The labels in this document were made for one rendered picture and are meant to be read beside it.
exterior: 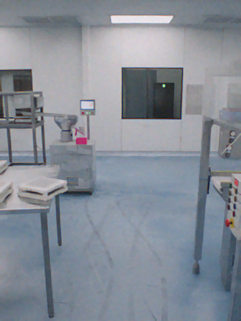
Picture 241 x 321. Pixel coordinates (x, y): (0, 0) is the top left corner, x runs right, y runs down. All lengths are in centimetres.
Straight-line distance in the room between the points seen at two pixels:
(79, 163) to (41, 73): 337
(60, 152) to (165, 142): 342
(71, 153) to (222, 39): 454
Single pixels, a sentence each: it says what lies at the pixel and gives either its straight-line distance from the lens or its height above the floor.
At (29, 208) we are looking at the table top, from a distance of 196.
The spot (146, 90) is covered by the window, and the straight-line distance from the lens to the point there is 713.
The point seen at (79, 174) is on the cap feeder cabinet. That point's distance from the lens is 450.
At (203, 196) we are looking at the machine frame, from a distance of 252.
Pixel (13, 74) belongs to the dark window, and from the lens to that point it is 753.
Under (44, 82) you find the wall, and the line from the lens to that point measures 732.
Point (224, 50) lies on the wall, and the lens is 752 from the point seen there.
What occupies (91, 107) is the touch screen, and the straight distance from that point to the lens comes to 470.
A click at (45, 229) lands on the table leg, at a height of 68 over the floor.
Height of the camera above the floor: 154
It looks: 14 degrees down
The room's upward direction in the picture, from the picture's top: straight up
